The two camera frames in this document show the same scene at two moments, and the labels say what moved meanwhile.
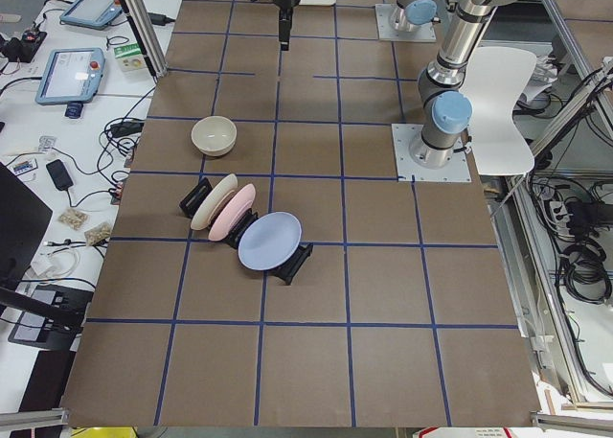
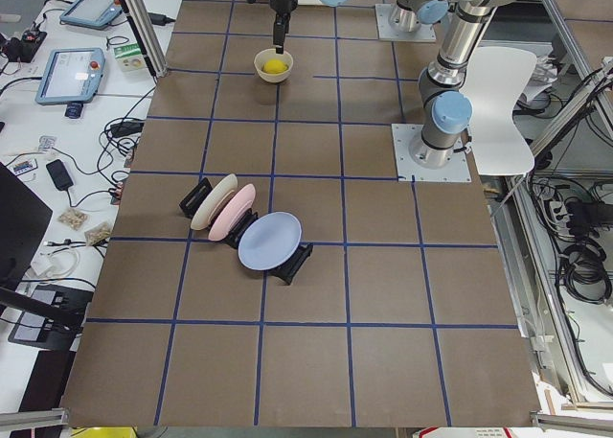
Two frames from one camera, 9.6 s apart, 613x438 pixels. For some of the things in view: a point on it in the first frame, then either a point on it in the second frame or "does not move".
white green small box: [129, 57] does not move
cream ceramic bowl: [214, 135] to [273, 67]
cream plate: [227, 185] does not move
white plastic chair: [496, 80] does not move
